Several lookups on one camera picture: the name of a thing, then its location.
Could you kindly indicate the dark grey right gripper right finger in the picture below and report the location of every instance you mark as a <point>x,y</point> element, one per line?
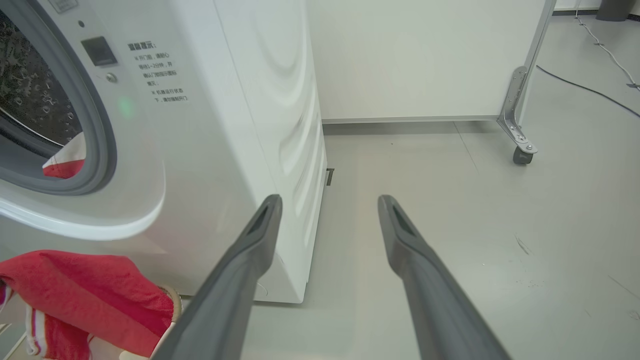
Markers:
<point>435,315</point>

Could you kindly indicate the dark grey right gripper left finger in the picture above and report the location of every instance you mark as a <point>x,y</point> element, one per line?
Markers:
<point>225,310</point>

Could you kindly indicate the red basketball jersey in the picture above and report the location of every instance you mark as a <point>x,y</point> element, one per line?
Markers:
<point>90,290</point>

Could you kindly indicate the cream perforated laundry basket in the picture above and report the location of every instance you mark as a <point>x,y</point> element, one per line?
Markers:
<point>175,300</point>

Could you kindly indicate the white washing machine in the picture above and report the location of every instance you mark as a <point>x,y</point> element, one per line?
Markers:
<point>215,150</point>

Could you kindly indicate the black caster wheel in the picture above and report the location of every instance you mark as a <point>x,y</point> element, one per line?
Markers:
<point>523,156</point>

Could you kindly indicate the white partition panel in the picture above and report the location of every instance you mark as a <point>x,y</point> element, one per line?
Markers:
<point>410,60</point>

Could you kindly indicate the grey floor tape patch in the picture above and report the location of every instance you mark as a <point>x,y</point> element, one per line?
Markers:
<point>634,86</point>

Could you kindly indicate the dark grey trash bin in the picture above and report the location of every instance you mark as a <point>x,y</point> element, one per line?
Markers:
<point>615,9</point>

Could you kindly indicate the small dark floor bracket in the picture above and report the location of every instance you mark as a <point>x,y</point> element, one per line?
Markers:
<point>330,177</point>

